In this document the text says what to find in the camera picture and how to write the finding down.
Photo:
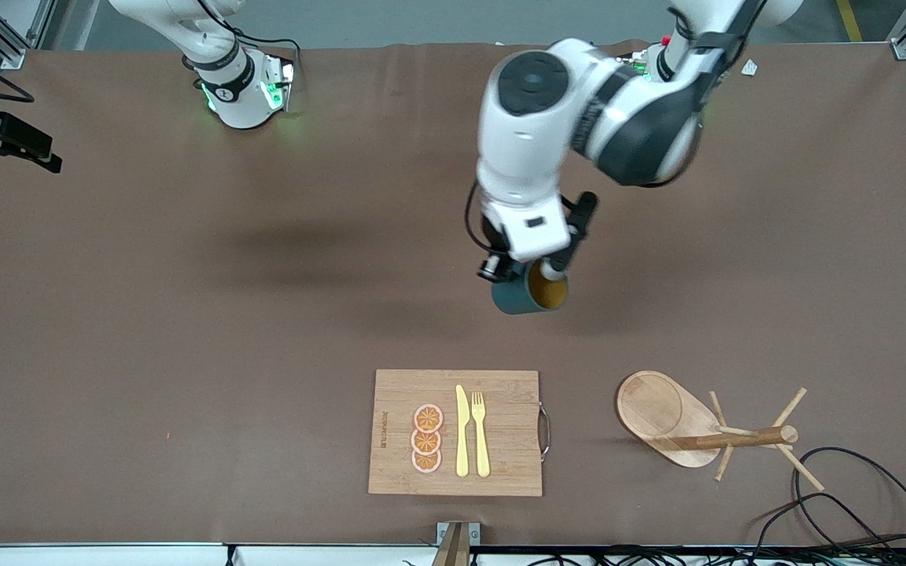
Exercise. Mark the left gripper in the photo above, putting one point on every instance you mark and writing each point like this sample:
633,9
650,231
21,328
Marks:
492,233

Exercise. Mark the dark teal ribbed cup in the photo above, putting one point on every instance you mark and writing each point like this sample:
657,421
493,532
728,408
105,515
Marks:
516,300

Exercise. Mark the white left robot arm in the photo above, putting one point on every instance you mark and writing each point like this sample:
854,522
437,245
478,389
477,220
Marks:
524,149

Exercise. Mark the wooden cup rack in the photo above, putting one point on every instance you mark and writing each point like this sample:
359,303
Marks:
653,409

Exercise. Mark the orange slice toy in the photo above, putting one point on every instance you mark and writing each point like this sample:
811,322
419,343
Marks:
425,462
427,417
425,442

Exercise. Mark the wooden cutting board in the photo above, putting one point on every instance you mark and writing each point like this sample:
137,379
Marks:
508,440

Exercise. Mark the yellow plastic knife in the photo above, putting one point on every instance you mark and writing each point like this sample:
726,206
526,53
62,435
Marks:
462,440

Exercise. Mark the yellow plastic fork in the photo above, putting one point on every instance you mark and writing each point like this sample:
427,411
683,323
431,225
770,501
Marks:
482,448

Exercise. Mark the brown table cover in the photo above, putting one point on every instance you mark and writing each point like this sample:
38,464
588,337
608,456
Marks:
185,354

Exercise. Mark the white paper scrap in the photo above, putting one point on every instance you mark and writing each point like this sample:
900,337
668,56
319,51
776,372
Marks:
749,67

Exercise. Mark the grey metal bracket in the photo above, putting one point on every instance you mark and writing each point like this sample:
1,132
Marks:
475,533

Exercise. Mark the brown camera pole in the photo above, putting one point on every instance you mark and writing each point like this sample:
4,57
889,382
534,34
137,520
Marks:
453,550

